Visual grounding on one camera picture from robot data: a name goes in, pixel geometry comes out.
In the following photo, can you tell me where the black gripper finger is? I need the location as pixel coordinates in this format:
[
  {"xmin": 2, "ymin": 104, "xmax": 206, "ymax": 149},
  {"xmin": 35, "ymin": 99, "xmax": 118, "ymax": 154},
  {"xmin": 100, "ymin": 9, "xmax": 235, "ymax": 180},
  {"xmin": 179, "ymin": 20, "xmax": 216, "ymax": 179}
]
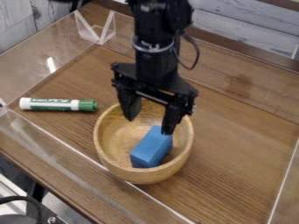
[
  {"xmin": 118, "ymin": 88, "xmax": 142, "ymax": 122},
  {"xmin": 162, "ymin": 102, "xmax": 186, "ymax": 135}
]

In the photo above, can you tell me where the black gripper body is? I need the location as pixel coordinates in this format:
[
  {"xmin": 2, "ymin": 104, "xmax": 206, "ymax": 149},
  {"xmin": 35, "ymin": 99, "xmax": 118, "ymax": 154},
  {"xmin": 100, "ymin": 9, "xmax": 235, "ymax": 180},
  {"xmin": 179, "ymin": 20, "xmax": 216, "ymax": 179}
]
[{"xmin": 111, "ymin": 45, "xmax": 199, "ymax": 115}]

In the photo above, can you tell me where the brown wooden bowl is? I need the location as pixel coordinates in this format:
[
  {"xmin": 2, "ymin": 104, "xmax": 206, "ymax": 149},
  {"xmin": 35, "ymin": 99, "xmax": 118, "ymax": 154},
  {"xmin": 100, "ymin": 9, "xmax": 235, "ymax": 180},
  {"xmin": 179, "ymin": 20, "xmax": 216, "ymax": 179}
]
[{"xmin": 94, "ymin": 101, "xmax": 194, "ymax": 185}]

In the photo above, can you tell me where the blue rectangular block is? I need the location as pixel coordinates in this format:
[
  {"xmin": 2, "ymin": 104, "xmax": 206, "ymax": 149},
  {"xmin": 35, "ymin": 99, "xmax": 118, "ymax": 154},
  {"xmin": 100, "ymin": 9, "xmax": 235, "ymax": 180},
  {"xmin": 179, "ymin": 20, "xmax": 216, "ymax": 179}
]
[{"xmin": 130, "ymin": 126, "xmax": 174, "ymax": 168}]

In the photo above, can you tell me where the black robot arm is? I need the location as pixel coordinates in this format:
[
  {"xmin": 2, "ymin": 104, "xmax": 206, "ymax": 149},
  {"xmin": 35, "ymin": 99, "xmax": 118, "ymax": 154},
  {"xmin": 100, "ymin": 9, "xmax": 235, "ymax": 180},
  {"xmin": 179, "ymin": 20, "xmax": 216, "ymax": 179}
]
[{"xmin": 111, "ymin": 0, "xmax": 199, "ymax": 135}]

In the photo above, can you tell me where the green and white marker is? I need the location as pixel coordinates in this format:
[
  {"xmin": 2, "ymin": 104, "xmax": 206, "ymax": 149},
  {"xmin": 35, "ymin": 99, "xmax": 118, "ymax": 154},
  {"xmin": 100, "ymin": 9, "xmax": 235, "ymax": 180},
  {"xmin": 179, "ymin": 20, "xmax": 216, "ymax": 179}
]
[{"xmin": 19, "ymin": 97, "xmax": 99, "ymax": 112}]

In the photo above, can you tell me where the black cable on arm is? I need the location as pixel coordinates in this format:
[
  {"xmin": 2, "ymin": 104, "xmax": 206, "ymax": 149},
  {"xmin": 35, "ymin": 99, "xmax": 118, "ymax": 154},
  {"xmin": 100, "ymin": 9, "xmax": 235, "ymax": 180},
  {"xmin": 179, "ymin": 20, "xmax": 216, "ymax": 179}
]
[{"xmin": 172, "ymin": 31, "xmax": 202, "ymax": 72}]

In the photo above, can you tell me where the clear acrylic corner bracket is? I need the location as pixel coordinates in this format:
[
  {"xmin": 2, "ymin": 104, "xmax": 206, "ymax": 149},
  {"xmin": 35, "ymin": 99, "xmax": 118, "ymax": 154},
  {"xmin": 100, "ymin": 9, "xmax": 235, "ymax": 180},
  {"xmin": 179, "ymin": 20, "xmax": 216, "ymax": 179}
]
[{"xmin": 74, "ymin": 10, "xmax": 116, "ymax": 46}]

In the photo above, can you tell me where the clear acrylic tray wall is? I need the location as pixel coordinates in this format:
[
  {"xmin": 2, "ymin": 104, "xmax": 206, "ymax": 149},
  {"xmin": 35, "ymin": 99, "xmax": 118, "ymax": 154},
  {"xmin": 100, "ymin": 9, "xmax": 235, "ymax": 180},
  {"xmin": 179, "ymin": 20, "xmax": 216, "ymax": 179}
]
[{"xmin": 0, "ymin": 102, "xmax": 195, "ymax": 224}]

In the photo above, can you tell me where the black table clamp with cable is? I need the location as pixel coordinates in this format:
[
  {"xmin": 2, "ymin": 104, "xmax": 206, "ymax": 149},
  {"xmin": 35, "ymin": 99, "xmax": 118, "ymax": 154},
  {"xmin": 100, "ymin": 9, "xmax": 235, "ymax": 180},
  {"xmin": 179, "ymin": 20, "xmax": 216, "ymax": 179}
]
[{"xmin": 0, "ymin": 196, "xmax": 63, "ymax": 224}]

